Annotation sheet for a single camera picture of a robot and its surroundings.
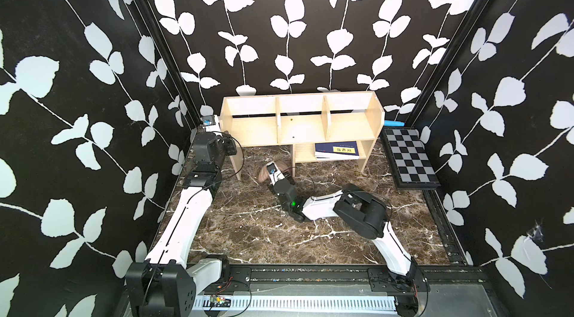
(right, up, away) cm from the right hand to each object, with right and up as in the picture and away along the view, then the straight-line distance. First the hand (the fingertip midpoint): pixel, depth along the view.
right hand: (274, 165), depth 92 cm
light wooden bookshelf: (+11, +18, -4) cm, 22 cm away
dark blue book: (+30, +6, -2) cm, 31 cm away
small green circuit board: (-17, -42, -22) cm, 50 cm away
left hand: (-15, +14, -16) cm, 26 cm away
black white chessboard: (+62, 0, +9) cm, 63 cm away
